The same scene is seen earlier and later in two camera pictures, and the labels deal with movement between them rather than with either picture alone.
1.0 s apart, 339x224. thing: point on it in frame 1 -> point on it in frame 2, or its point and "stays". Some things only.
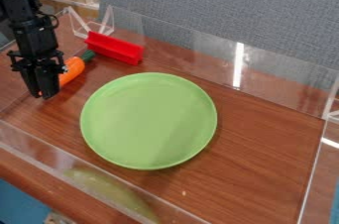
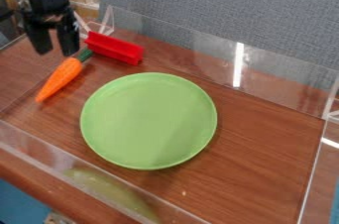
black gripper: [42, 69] -> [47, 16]
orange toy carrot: [77, 65] stays
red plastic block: [123, 51] stays
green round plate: [149, 121] stays
